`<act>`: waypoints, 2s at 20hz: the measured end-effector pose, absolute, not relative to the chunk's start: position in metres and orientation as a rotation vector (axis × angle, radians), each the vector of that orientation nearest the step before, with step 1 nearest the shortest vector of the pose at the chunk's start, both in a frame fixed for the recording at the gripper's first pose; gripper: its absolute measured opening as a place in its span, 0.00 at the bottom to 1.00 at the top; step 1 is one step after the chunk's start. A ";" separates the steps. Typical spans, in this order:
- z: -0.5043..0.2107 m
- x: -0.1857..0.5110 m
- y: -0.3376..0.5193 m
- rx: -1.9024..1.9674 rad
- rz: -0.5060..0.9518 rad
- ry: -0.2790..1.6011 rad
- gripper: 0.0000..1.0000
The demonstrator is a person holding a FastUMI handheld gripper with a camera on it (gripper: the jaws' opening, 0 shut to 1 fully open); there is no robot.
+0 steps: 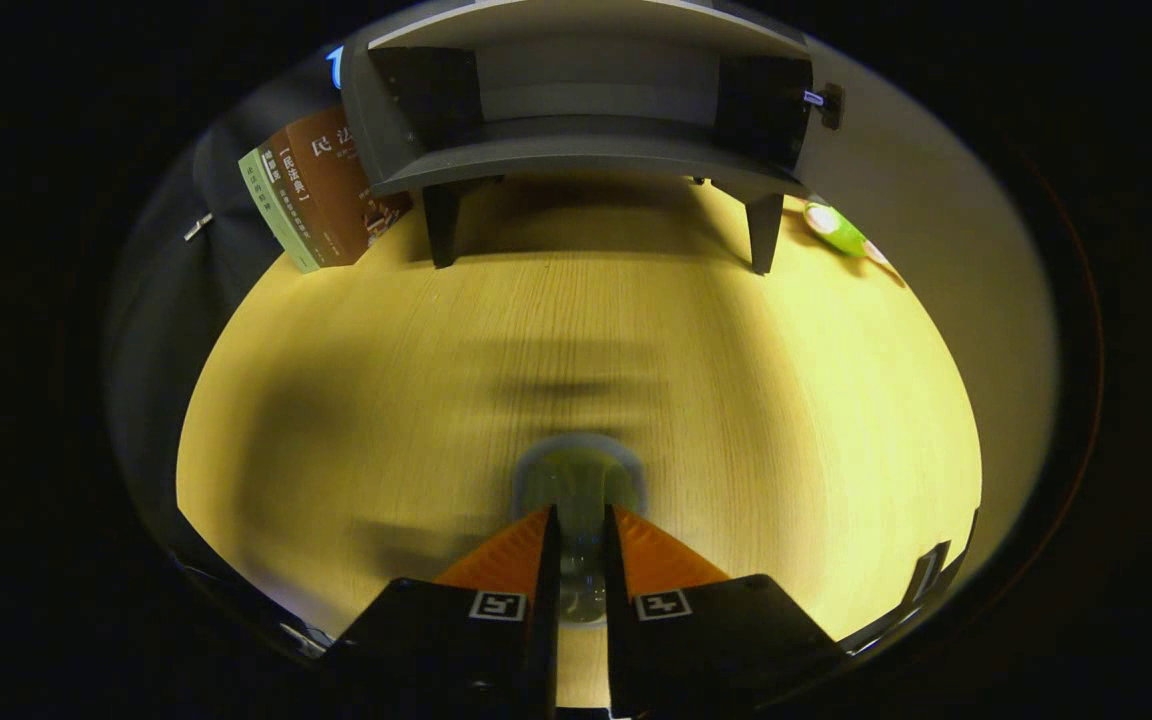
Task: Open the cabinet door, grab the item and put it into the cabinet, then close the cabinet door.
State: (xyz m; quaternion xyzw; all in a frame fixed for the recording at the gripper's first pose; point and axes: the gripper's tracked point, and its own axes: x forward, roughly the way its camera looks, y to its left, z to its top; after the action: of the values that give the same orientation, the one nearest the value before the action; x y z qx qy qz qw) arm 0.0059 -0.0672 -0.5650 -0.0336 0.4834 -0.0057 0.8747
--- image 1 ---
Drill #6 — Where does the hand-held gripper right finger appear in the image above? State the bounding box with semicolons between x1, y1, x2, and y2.
603;504;851;720

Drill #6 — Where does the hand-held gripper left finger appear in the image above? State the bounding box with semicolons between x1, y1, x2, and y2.
319;505;561;720

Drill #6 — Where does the green rounded object with tray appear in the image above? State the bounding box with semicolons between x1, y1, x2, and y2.
513;432;648;627

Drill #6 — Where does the black backdrop cloth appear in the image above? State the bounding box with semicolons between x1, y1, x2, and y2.
106;45;377;651

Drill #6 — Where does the pink and green plush toy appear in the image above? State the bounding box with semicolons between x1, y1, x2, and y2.
802;199;905;288

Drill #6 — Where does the wide brown book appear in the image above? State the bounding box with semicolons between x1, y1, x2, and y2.
286;104;414;263

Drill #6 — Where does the grey cabinet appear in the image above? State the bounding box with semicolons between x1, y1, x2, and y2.
340;0;819;277

